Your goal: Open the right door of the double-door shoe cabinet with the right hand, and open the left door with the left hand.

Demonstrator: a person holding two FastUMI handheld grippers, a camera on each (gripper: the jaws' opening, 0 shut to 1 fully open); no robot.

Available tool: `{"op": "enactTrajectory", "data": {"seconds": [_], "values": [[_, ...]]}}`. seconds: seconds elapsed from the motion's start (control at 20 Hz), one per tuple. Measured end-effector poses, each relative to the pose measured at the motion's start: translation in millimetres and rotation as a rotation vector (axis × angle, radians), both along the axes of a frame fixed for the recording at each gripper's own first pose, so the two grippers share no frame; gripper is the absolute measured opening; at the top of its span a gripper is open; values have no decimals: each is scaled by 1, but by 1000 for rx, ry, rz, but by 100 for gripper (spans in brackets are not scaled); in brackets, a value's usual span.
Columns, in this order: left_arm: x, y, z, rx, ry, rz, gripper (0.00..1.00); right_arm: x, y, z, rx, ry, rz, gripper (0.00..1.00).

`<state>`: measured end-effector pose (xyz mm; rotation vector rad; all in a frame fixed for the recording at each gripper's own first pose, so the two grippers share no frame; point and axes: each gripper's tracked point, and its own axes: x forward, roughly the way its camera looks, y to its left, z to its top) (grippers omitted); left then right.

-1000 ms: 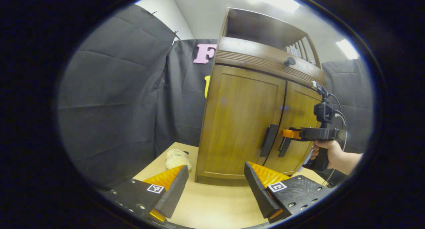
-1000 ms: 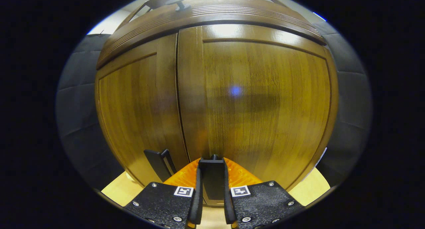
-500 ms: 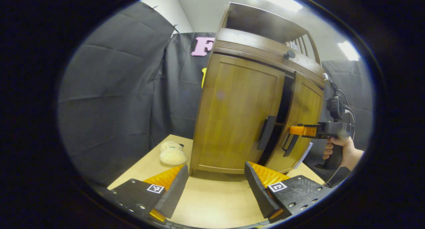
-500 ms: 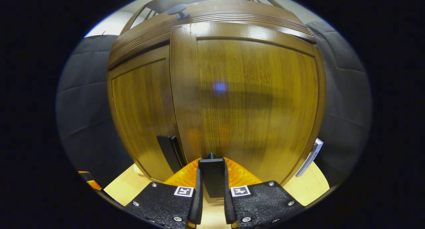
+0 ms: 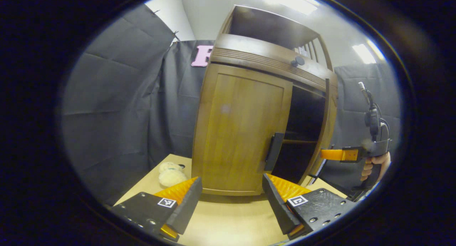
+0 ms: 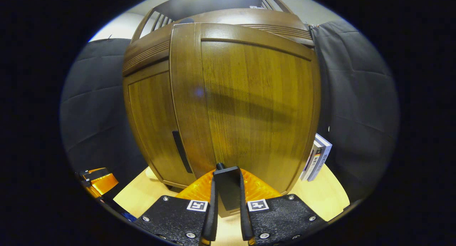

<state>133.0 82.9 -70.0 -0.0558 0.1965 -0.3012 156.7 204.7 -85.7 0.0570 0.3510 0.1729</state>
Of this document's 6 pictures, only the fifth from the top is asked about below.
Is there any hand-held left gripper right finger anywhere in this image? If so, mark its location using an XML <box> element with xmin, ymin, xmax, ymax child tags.
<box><xmin>262</xmin><ymin>173</ymin><xmax>357</xmax><ymax>239</ymax></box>

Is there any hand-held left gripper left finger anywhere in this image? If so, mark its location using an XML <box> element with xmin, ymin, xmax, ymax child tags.
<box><xmin>110</xmin><ymin>176</ymin><xmax>203</xmax><ymax>243</ymax></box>

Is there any black door handle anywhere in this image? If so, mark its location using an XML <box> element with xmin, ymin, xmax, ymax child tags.
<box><xmin>264</xmin><ymin>133</ymin><xmax>286</xmax><ymax>172</ymax></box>

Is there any wooden cabinet door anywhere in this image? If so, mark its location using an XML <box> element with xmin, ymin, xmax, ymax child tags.
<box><xmin>192</xmin><ymin>63</ymin><xmax>294</xmax><ymax>196</ymax></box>

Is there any wooden double-door shoe cabinet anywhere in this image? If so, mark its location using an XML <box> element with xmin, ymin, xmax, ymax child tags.
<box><xmin>192</xmin><ymin>5</ymin><xmax>339</xmax><ymax>196</ymax></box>

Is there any cream fluffy plush ball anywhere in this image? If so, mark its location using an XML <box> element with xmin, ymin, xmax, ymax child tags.
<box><xmin>159</xmin><ymin>169</ymin><xmax>188</xmax><ymax>187</ymax></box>
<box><xmin>159</xmin><ymin>162</ymin><xmax>182</xmax><ymax>174</ymax></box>

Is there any small ceiling light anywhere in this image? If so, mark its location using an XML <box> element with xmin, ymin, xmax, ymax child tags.
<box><xmin>352</xmin><ymin>39</ymin><xmax>386</xmax><ymax>65</ymax></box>

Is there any ribbed wooden drawer front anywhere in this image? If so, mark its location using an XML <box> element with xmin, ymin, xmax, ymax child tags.
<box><xmin>210</xmin><ymin>34</ymin><xmax>338</xmax><ymax>94</ymax></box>

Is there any black backdrop cloth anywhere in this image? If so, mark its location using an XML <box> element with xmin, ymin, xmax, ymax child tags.
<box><xmin>61</xmin><ymin>4</ymin><xmax>402</xmax><ymax>204</ymax></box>

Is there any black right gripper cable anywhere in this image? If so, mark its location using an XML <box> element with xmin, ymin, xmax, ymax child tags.
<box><xmin>376</xmin><ymin>103</ymin><xmax>391</xmax><ymax>143</ymax></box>

